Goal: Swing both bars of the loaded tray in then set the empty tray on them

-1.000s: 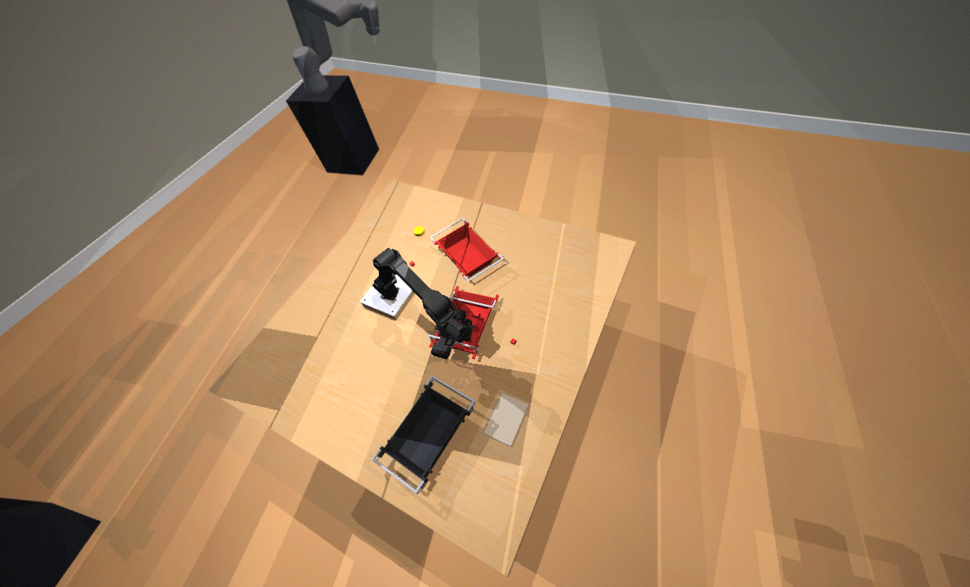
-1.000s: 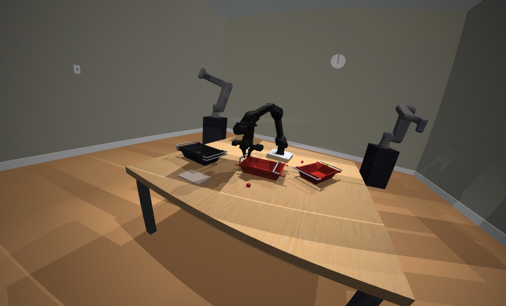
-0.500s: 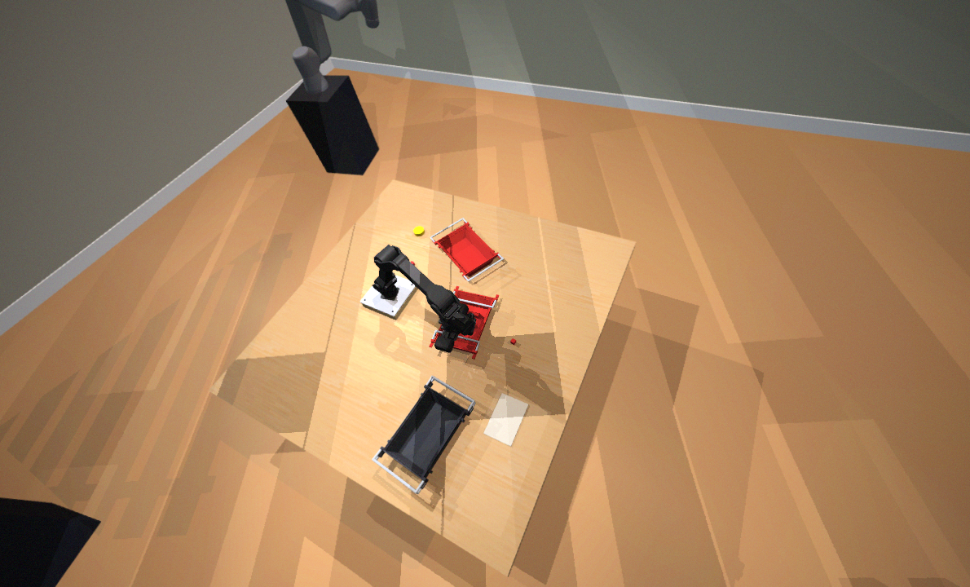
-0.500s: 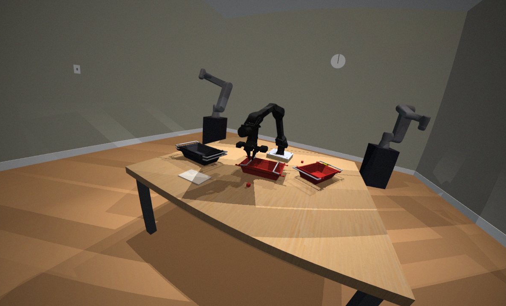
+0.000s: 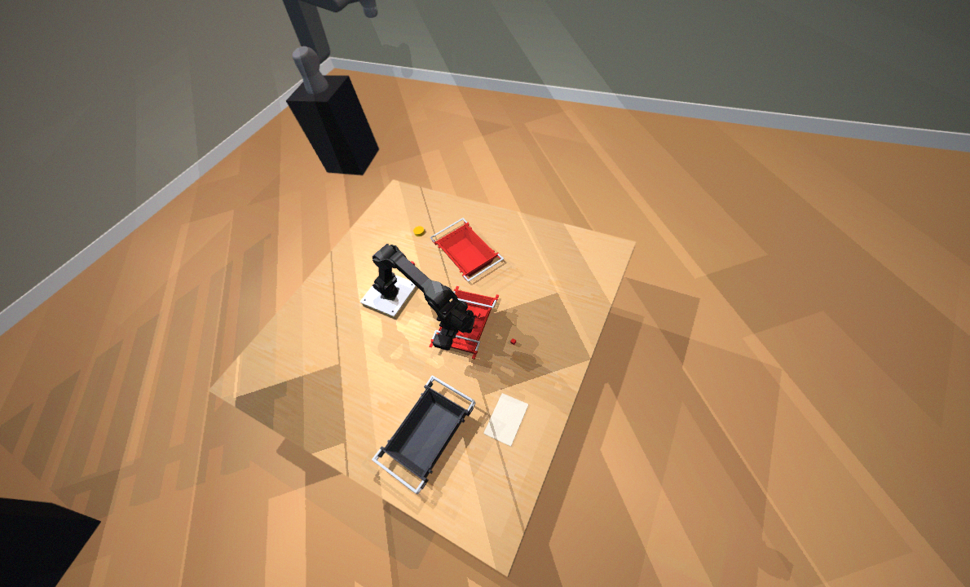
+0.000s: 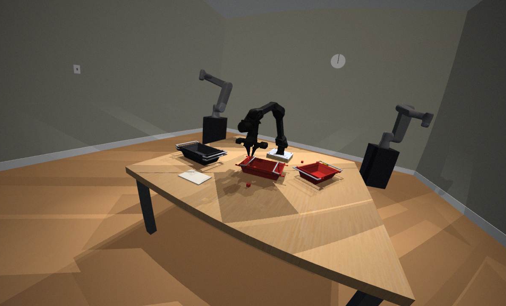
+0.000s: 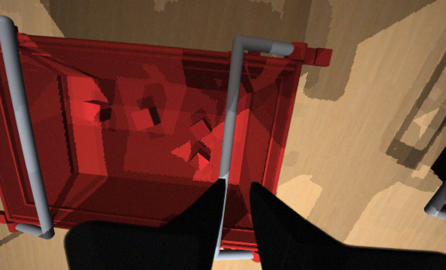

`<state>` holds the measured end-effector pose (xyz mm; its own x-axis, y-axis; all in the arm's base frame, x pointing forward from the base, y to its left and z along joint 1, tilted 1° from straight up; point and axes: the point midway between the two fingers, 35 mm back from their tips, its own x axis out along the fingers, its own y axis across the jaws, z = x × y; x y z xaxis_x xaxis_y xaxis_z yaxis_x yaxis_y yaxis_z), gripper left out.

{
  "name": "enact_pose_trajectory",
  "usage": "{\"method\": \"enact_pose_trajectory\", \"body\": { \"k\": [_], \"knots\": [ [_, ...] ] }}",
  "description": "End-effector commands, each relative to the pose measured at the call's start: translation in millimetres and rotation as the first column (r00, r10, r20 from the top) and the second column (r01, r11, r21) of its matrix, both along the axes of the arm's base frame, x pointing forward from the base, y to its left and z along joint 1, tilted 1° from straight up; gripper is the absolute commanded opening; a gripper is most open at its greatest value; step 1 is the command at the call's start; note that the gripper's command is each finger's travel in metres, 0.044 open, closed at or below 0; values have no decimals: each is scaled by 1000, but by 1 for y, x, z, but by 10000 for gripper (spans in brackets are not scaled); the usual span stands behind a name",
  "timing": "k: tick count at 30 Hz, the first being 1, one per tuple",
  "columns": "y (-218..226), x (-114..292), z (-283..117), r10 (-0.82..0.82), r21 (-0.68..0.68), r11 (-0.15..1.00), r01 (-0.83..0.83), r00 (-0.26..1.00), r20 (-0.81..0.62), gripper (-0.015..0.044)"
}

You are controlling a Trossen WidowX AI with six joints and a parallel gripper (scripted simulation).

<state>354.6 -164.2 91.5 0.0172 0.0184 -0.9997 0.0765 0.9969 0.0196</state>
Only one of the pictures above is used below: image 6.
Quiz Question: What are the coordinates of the red plastic tray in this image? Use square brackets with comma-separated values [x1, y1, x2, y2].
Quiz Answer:
[235, 155, 288, 180]

